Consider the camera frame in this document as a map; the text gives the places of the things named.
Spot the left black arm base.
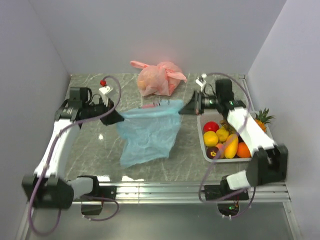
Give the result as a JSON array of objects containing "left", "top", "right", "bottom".
[{"left": 80, "top": 185, "right": 117, "bottom": 217}]

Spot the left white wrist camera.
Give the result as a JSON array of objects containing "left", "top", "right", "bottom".
[{"left": 98, "top": 85, "right": 117, "bottom": 107}]

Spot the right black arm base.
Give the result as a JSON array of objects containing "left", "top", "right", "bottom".
[{"left": 204, "top": 184, "right": 249, "bottom": 217}]

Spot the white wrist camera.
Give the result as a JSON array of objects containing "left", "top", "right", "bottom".
[
  {"left": 98, "top": 85, "right": 117, "bottom": 107},
  {"left": 195, "top": 73, "right": 207, "bottom": 89}
]

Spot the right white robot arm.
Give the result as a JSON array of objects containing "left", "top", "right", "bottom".
[{"left": 179, "top": 78, "right": 288, "bottom": 200}]

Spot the blue plastic bag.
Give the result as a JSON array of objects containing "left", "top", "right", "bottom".
[{"left": 116, "top": 99, "right": 184, "bottom": 168}]

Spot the dark fake mangosteen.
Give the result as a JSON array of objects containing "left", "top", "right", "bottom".
[{"left": 206, "top": 146, "right": 219, "bottom": 160}]

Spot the yellow fake orange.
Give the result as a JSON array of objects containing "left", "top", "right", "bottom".
[{"left": 203, "top": 131, "right": 219, "bottom": 147}]

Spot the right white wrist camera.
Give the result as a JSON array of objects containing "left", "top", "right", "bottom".
[{"left": 195, "top": 73, "right": 207, "bottom": 89}]

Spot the yellow fake mango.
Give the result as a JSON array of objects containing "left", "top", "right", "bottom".
[{"left": 224, "top": 133, "right": 239, "bottom": 159}]

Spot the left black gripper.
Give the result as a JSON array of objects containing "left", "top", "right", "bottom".
[{"left": 83, "top": 96, "right": 124, "bottom": 126}]

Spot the pink tied plastic bag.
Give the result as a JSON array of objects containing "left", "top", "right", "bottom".
[{"left": 130, "top": 60, "right": 187, "bottom": 97}]

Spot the fake peach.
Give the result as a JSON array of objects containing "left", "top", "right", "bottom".
[{"left": 216, "top": 143, "right": 225, "bottom": 159}]

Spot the white plastic basket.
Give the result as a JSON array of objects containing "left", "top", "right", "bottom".
[{"left": 197, "top": 110, "right": 276, "bottom": 164}]

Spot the red fake apple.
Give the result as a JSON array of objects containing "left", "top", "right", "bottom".
[{"left": 203, "top": 121, "right": 220, "bottom": 133}]

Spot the aluminium rail frame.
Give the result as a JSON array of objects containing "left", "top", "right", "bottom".
[{"left": 14, "top": 74, "right": 303, "bottom": 240}]

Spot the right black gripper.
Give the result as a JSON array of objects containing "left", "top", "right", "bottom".
[{"left": 178, "top": 89, "right": 221, "bottom": 116}]

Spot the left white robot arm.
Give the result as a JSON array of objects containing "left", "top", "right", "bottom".
[{"left": 21, "top": 85, "right": 124, "bottom": 210}]

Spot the fake pineapple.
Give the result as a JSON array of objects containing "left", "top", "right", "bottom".
[{"left": 254, "top": 108, "right": 276, "bottom": 133}]

